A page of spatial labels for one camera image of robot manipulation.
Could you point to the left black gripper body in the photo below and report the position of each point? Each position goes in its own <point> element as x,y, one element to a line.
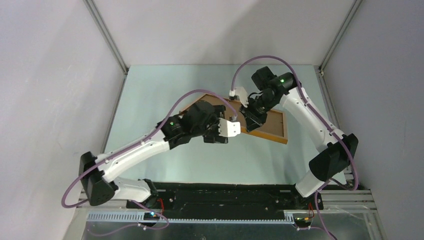
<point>210,131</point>

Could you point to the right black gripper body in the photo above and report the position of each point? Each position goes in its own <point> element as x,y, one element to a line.
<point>257,108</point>

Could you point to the light wooden picture frame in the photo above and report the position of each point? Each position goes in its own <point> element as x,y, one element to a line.
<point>271,137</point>

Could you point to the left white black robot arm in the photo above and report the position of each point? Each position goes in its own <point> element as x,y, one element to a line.
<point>103,182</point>

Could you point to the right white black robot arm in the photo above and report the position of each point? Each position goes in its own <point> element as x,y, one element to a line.
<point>335,149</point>

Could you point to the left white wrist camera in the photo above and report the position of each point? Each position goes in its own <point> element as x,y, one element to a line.
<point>228,128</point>

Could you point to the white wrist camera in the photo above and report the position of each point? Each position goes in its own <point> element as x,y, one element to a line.
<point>228,128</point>
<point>239,94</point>

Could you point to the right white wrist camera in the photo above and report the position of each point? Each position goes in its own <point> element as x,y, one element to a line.
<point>239,94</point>

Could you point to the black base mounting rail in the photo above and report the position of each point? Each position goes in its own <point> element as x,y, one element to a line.
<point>229,202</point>

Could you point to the aluminium extrusion frame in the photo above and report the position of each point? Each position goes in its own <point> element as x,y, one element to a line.
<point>347,215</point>

